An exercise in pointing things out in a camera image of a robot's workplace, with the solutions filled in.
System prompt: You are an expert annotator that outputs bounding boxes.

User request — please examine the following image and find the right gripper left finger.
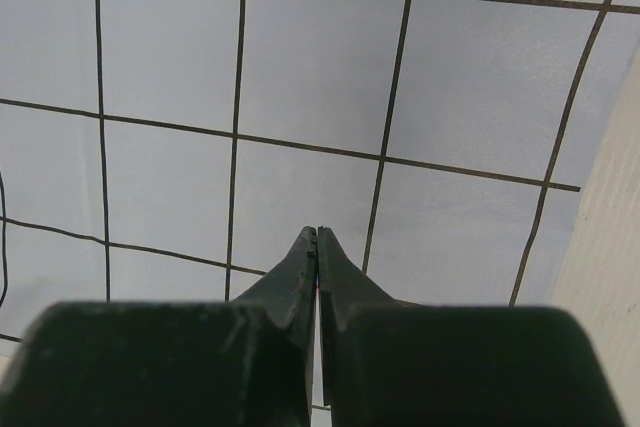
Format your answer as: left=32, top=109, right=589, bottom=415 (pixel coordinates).
left=1, top=227, right=317, bottom=426

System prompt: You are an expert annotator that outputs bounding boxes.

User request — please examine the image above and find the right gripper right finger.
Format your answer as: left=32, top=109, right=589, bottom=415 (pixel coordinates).
left=317, top=228, right=623, bottom=426

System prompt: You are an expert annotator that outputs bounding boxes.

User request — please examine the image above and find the blue checkered cloth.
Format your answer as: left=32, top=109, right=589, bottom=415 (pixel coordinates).
left=1, top=0, right=639, bottom=362

